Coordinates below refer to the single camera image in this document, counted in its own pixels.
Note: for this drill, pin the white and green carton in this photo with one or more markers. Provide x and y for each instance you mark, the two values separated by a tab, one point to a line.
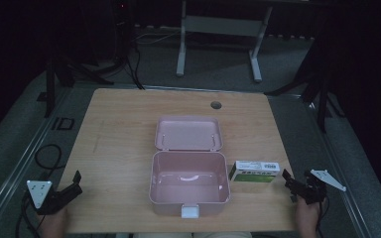
254	172

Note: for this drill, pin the black metal stand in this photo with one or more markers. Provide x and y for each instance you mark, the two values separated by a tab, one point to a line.
50	89
322	99

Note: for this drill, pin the person's left hand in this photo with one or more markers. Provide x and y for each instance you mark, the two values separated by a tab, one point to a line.
54	223

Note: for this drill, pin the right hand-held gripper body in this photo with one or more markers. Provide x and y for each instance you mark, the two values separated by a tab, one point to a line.
315	188

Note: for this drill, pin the dark computer tower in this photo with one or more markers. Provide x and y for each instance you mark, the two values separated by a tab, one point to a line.
122	29

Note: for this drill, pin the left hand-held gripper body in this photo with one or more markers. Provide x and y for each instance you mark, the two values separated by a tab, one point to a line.
48	198

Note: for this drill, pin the white metal desk frame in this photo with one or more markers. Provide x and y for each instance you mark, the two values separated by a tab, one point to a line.
223	25

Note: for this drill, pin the person's right hand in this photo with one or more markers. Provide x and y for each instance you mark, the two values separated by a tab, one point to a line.
307	216

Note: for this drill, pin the open pink storage box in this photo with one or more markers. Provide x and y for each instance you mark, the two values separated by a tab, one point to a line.
189	172

